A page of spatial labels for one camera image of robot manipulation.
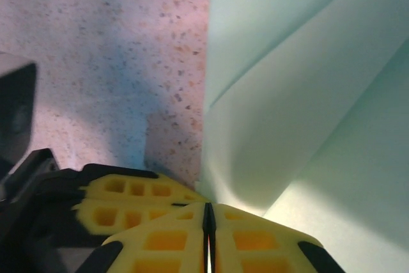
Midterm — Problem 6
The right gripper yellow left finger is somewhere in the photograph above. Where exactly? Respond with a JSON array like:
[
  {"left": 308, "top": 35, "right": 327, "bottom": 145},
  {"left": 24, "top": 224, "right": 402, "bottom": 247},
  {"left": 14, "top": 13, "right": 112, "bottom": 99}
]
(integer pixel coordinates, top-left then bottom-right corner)
[{"left": 100, "top": 202, "right": 210, "bottom": 273}]

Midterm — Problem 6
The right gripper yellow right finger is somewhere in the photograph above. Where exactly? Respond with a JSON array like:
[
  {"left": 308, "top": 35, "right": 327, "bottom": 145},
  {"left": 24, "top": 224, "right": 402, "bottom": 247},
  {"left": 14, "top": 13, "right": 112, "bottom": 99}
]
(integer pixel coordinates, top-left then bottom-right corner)
[{"left": 209, "top": 202, "right": 348, "bottom": 273}]

